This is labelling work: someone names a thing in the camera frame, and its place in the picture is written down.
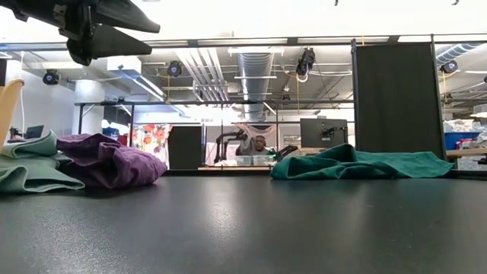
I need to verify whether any small black partition panel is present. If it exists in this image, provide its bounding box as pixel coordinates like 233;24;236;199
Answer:
167;125;203;170

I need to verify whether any black divider panel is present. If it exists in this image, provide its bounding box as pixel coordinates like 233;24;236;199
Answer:
350;37;447;161

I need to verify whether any person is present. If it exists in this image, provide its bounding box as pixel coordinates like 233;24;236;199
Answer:
235;135;272;156

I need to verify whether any clear plastic bin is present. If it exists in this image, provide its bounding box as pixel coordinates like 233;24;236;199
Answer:
235;155;275;167

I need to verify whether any purple microfiber towel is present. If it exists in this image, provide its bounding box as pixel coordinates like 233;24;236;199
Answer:
56;132;168;190

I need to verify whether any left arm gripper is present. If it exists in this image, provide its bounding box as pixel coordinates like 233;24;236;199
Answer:
0;0;161;68

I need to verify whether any silver ceiling duct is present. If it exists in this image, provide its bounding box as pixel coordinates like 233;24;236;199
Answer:
237;51;275;123

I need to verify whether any light teal microfiber towel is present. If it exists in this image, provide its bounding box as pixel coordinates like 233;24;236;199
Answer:
0;130;86;194

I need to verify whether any floral cloth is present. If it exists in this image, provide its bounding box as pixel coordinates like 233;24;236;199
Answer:
131;123;173;168

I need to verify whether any blue storage bin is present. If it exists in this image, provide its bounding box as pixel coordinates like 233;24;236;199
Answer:
444;131;482;151

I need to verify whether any black metal rig frame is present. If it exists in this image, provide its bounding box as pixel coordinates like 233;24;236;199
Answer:
74;99;355;136

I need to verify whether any black laptop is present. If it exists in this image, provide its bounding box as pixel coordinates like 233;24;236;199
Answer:
23;124;45;140

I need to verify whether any dark green microfiber towel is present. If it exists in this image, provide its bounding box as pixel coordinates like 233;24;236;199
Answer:
269;143;456;180

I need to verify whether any black computer monitor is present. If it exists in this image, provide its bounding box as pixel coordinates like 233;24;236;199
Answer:
299;117;349;148

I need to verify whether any black hanging cable reel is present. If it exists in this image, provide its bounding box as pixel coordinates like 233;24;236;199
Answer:
42;68;61;86
167;60;183;78
440;59;460;75
295;47;317;77

